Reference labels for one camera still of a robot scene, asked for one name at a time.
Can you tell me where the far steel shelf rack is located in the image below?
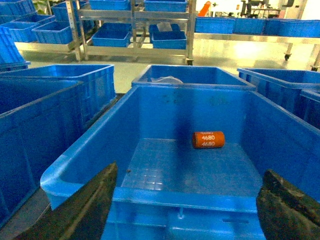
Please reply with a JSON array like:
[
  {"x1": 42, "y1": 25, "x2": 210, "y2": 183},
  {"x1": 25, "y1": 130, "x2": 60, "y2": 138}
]
[{"x1": 65, "y1": 0, "x2": 197, "y2": 66}]

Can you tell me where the orange cylindrical cap 4680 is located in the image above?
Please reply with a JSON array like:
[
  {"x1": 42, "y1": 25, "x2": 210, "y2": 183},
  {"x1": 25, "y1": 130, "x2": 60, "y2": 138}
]
[{"x1": 192, "y1": 131, "x2": 226, "y2": 149}]

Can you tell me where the blue bin at left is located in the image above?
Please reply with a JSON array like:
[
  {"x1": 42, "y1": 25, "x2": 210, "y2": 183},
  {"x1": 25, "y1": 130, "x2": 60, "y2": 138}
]
[{"x1": 0, "y1": 79, "x2": 84, "y2": 225}]

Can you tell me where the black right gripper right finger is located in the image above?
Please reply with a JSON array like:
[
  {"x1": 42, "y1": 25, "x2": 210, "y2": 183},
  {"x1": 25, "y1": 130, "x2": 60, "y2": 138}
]
[{"x1": 256, "y1": 169, "x2": 320, "y2": 240}]

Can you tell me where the blue target plastic bin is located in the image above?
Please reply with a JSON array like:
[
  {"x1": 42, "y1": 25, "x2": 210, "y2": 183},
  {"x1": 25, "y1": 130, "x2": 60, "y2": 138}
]
[{"x1": 40, "y1": 85, "x2": 320, "y2": 240}]

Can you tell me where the blue bin behind target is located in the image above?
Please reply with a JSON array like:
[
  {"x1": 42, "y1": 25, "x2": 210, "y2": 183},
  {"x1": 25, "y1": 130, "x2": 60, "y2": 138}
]
[{"x1": 131, "y1": 64, "x2": 256, "y2": 92}]

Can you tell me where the blue bin at right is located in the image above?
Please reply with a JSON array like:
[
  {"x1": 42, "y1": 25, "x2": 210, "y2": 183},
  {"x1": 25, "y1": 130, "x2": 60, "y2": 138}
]
[{"x1": 237, "y1": 68, "x2": 320, "y2": 118}]

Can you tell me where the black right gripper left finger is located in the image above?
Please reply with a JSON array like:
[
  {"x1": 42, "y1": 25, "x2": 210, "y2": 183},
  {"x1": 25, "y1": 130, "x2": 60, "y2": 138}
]
[{"x1": 14, "y1": 162, "x2": 118, "y2": 240}]

